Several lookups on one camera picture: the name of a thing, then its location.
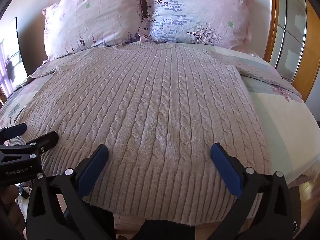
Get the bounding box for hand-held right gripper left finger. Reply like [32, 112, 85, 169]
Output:
[26, 144, 117, 240]

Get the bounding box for black cable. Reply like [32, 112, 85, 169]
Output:
[17, 180, 34, 200]

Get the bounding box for wooden headboard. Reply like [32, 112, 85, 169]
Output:
[244, 0, 279, 63]

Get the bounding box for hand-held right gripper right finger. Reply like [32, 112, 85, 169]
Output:
[210, 142, 296, 240]

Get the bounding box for pink pillow with tree print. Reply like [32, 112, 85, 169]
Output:
[138, 0, 257, 52]

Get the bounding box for person's left hand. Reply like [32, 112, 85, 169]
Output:
[0, 185, 27, 233]

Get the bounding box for pink floral pillow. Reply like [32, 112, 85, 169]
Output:
[42, 0, 145, 61]

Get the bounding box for wooden wardrobe with glass panels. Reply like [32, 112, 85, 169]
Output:
[269, 0, 320, 102]

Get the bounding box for person's dark pants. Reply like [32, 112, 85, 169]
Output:
[87, 204, 196, 240]

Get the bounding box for pink and green patchwork bedspread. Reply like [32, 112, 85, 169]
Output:
[0, 44, 318, 189]

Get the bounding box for beige cable-knit sweater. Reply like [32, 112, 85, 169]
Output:
[10, 41, 273, 227]

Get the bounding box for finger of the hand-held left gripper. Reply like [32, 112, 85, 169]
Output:
[0, 123, 27, 141]
[0, 131, 59, 167]

